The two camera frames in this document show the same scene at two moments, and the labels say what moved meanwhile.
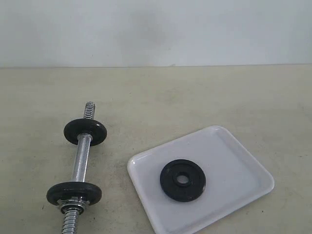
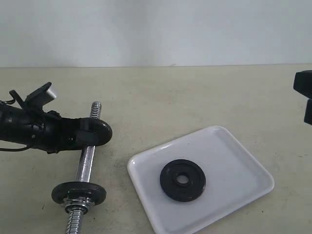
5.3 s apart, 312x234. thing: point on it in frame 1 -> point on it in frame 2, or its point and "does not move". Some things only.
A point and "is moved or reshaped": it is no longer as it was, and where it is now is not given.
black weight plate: [184, 192] does not move
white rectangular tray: [235, 181] does not move
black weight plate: [97, 129] is moved or reshaped
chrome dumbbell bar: [84, 140] is moved or reshaped
